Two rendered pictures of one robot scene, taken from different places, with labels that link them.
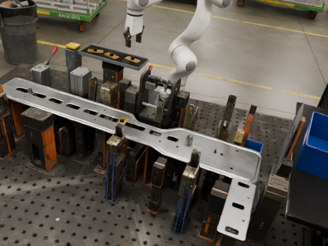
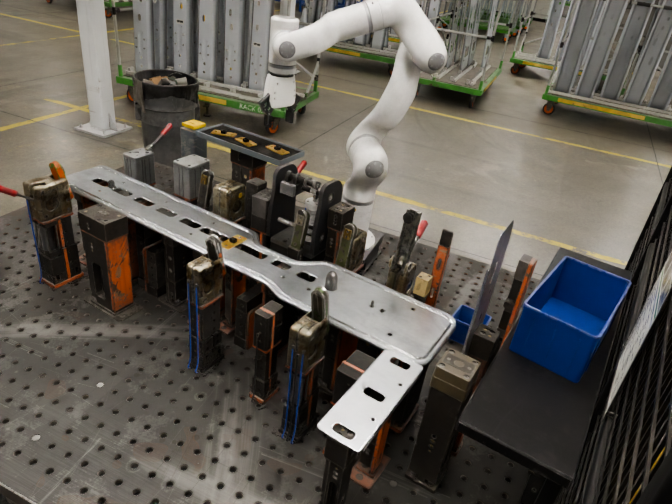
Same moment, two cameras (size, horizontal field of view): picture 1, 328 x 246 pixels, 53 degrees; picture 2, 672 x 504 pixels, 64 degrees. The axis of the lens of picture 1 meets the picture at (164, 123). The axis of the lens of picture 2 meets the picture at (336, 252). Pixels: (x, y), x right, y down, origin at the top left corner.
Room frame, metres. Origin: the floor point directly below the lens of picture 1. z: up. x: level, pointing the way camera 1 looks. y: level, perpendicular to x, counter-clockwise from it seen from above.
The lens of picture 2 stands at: (0.03, -0.37, 1.80)
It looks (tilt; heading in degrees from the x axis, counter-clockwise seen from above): 30 degrees down; 12
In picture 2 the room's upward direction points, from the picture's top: 8 degrees clockwise
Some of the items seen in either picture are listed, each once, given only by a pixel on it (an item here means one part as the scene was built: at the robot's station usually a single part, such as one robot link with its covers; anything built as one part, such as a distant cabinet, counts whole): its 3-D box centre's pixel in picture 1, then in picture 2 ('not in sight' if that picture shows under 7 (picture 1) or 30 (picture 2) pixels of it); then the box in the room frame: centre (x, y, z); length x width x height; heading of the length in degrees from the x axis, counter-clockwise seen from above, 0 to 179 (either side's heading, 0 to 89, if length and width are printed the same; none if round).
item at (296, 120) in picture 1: (287, 142); (486, 294); (1.06, -0.49, 1.17); 0.12 x 0.01 x 0.34; 163
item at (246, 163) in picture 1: (117, 122); (226, 242); (1.28, 0.22, 1.00); 1.38 x 0.22 x 0.02; 73
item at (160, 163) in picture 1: (157, 187); (266, 354); (1.03, -0.01, 0.84); 0.11 x 0.08 x 0.29; 163
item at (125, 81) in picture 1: (123, 112); (254, 234); (1.51, 0.23, 0.90); 0.05 x 0.05 x 0.40; 73
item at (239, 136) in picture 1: (232, 160); (412, 331); (1.24, -0.36, 0.88); 0.04 x 0.04 x 0.36; 73
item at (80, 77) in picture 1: (82, 104); (193, 215); (1.53, 0.47, 0.90); 0.13 x 0.10 x 0.41; 163
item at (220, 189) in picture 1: (214, 211); (350, 408); (0.94, -0.26, 0.84); 0.11 x 0.10 x 0.28; 163
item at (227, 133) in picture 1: (217, 152); (393, 314); (1.30, -0.29, 0.88); 0.07 x 0.06 x 0.35; 163
